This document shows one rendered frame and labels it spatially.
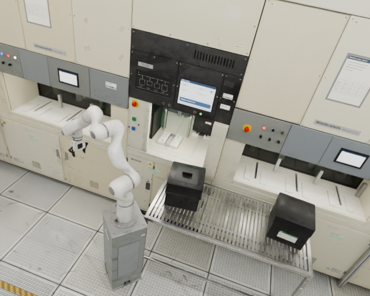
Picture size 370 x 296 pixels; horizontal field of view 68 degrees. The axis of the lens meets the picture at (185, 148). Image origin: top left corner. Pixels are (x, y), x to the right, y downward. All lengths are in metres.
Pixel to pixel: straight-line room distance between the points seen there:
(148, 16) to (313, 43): 1.11
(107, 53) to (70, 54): 0.35
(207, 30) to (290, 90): 0.71
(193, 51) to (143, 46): 0.39
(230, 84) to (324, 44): 0.64
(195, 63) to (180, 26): 0.27
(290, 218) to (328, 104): 0.85
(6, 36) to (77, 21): 0.77
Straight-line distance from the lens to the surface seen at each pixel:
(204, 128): 2.91
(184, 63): 2.14
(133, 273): 2.67
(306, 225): 2.26
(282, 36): 2.01
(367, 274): 3.36
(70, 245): 3.05
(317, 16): 2.01
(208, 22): 2.03
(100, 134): 1.79
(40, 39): 2.74
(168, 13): 2.10
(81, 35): 2.48
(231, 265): 3.05
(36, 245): 3.13
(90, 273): 2.87
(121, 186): 1.88
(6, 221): 3.40
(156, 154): 2.64
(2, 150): 3.88
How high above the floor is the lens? 2.49
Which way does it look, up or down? 36 degrees down
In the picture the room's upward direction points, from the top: 11 degrees clockwise
